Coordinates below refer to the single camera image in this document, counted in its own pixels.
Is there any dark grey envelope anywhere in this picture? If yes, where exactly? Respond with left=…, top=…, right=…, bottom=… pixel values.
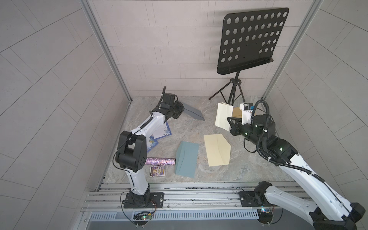
left=183, top=103, right=205, bottom=121

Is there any tan kraft envelope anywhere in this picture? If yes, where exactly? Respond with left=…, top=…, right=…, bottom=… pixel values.
left=232, top=107, right=242, bottom=118

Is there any cream yellow envelope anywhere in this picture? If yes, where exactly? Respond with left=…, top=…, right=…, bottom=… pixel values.
left=204, top=134, right=231, bottom=167

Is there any teal blue envelope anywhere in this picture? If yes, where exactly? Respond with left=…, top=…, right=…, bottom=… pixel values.
left=174, top=141, right=199, bottom=178

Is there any white letter with blue print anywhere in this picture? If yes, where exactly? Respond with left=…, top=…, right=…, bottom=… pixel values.
left=147, top=136, right=159, bottom=152

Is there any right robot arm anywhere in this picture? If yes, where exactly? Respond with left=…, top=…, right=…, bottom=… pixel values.
left=227, top=100, right=366, bottom=230

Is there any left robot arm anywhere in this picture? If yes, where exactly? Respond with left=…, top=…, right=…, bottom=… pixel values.
left=113, top=87, right=184, bottom=209

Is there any glittery purple microphone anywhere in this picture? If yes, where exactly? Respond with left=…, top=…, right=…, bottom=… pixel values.
left=145, top=157, right=176, bottom=166

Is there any small colourful picture card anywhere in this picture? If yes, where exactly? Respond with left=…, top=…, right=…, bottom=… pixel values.
left=149, top=165, right=166, bottom=177

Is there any black perforated music stand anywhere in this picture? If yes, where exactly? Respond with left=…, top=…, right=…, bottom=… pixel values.
left=209, top=7, right=290, bottom=105

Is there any right green circuit board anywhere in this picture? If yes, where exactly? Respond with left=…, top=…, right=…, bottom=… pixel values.
left=257, top=208, right=274, bottom=225

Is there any green circuit board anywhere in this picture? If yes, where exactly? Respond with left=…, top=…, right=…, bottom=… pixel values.
left=133, top=211, right=153, bottom=226
left=257, top=208, right=274, bottom=225

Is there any white ventilation grille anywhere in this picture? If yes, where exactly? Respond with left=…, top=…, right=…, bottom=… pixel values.
left=90, top=209, right=259, bottom=221

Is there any left green circuit board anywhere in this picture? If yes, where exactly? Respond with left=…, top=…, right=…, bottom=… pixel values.
left=133, top=211, right=153, bottom=226

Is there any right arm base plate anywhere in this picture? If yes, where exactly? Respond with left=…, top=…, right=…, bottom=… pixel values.
left=237, top=191, right=273, bottom=207

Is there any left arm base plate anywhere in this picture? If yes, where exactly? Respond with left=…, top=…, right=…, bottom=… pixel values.
left=122, top=191, right=164, bottom=209

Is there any aluminium rail frame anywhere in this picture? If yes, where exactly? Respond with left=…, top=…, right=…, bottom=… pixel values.
left=81, top=182, right=258, bottom=211

